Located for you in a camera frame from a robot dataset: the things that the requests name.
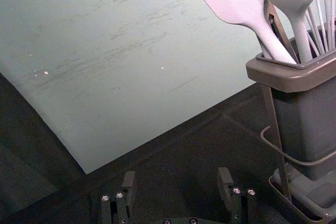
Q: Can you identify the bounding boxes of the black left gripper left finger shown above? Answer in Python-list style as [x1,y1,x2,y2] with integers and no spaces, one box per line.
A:
[101,170,136,224]

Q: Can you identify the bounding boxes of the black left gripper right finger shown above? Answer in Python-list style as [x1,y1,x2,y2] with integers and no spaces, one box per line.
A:
[217,167,257,224]

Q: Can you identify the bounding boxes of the dark grey rack base tray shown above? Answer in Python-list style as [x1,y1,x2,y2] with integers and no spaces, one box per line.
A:
[268,162,336,222]

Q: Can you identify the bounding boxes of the black table cloth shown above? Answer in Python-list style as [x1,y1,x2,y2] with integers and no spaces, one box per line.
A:
[0,71,336,224]

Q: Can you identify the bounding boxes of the black rack with steel bars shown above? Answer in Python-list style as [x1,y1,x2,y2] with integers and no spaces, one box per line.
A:
[260,83,336,201]

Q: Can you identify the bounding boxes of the grey plastic utensil holder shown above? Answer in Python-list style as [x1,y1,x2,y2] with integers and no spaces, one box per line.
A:
[246,24,336,182]

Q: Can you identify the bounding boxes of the steel kitchen tongs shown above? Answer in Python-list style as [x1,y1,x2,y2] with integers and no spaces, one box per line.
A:
[264,0,300,63]

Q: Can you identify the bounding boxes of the plain pale wall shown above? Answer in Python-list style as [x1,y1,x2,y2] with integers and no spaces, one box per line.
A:
[0,0,266,175]

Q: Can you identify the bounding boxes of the pale grey wire whisk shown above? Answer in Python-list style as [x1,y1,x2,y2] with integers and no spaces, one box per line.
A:
[306,0,336,55]

